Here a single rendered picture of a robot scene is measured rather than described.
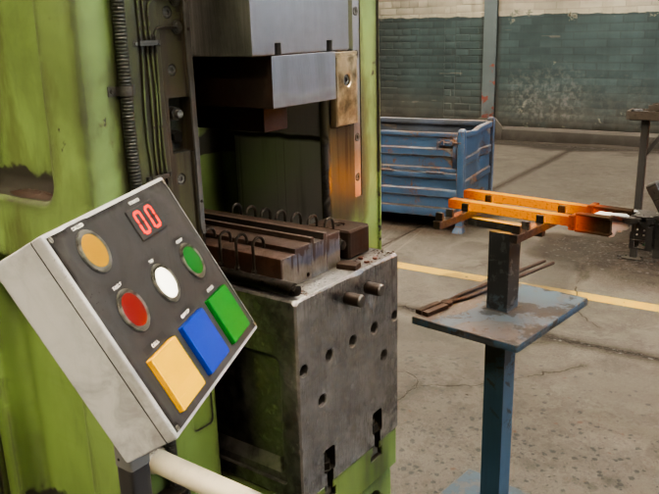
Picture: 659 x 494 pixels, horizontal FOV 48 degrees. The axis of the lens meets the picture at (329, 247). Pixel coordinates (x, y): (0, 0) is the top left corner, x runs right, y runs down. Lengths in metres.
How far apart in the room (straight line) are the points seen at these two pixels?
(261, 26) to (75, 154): 0.39
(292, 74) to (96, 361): 0.74
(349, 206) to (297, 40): 0.57
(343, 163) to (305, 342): 0.54
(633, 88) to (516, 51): 1.41
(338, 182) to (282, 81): 0.48
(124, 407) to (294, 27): 0.81
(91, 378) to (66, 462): 0.87
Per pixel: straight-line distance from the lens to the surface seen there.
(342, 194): 1.85
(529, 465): 2.66
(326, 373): 1.56
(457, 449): 2.71
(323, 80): 1.52
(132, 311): 0.94
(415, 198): 5.36
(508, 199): 2.06
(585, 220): 1.86
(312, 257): 1.54
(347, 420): 1.68
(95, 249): 0.94
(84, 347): 0.91
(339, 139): 1.82
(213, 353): 1.03
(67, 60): 1.30
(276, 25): 1.40
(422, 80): 9.87
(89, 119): 1.30
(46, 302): 0.91
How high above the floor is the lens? 1.42
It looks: 17 degrees down
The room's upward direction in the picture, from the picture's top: 2 degrees counter-clockwise
